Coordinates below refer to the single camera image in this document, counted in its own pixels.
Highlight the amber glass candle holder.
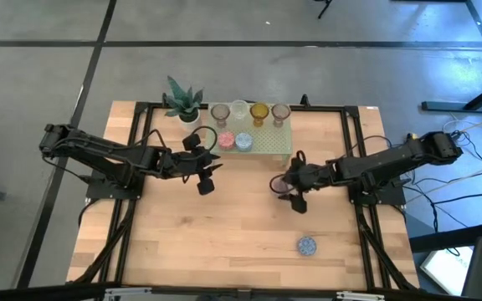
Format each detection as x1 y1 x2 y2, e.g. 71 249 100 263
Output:
249 101 270 127

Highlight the purple-grey glass candle holder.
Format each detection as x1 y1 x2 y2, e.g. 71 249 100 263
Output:
210 103 231 129

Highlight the yellow cable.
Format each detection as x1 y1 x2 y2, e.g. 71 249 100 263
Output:
445 109 482 137
423 157 482 196

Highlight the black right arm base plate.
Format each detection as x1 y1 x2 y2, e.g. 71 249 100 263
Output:
346 173 407 206

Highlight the clear glass candle holder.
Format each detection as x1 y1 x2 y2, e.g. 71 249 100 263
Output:
228 99 249 121

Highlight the black desk foot beam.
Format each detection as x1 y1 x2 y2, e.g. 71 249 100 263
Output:
408 221 482 254

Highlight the black aluminium table frame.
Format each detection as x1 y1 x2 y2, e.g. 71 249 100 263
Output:
71 94 420 292

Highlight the silver aluminium bracket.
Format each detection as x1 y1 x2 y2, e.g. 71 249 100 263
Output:
105 287 152 300
336 291 387 301

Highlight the maroon patterned candle tin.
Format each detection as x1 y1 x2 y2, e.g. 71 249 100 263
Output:
269 174 295 196

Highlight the white flat panel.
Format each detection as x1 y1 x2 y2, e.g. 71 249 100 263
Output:
418 245 474 297

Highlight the pink glass candle holder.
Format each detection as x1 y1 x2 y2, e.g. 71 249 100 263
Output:
270 102 292 129

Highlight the black tripod leg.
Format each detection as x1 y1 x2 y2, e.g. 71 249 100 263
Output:
314 0 334 20

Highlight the black desk leg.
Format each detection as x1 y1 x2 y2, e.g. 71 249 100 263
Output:
420 74 482 114

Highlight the green plant in white pot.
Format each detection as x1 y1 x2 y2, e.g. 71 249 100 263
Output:
162 75 205 134

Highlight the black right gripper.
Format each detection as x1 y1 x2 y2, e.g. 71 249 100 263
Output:
277 150 334 215

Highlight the blue speckled coaster disc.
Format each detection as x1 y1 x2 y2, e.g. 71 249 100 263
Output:
234 132 254 152

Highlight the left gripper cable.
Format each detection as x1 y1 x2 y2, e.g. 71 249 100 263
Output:
134 125 219 162

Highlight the green perforated metal shelf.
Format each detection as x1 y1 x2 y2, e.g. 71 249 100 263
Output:
206 102 293 166

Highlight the black floor cable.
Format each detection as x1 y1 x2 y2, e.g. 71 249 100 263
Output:
403 133 482 235

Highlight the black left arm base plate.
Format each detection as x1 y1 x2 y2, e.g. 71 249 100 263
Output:
85 166 146 201

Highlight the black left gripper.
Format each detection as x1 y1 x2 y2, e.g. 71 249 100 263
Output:
163 133 223 196

